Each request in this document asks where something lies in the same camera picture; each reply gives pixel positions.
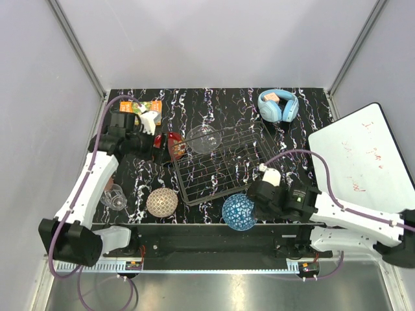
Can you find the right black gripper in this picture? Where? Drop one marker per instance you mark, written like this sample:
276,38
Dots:
261,216

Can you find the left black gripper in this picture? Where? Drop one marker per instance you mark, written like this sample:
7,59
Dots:
160,155

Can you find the blue triangle pattern bowl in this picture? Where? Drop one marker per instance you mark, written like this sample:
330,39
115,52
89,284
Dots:
238,212

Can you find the red floral plate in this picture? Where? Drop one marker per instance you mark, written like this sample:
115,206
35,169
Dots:
168,147

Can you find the beige patterned bowl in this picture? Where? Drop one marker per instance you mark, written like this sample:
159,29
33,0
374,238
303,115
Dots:
162,202

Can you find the clear glass bowl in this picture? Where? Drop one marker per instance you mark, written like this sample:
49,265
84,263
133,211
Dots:
203,139

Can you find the wire dish rack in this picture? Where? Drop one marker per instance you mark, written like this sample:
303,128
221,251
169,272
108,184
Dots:
230,168

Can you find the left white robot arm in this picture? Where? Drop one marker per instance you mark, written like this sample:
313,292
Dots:
94,181

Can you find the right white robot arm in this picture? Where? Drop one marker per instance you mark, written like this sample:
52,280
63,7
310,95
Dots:
389,234

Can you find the orange book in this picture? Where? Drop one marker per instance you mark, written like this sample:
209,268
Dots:
139,107

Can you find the small pink cup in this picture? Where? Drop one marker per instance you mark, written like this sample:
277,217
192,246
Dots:
109,185

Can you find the clear drinking glass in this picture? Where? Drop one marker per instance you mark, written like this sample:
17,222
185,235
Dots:
114,198

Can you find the light blue headphones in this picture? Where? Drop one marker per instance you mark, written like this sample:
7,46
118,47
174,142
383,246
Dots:
285,110

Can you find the white whiteboard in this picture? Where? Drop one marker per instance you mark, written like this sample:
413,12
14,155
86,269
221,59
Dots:
358,160

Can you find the pink cube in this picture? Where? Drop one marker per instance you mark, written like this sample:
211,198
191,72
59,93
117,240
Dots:
271,97

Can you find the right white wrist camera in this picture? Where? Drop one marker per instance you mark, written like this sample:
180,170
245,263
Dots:
270,175

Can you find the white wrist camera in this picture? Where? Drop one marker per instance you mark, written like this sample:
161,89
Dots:
270,175
148,121

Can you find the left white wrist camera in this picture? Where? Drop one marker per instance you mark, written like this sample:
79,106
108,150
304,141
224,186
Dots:
148,121

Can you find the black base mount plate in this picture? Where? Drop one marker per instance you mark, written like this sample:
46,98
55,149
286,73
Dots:
285,240

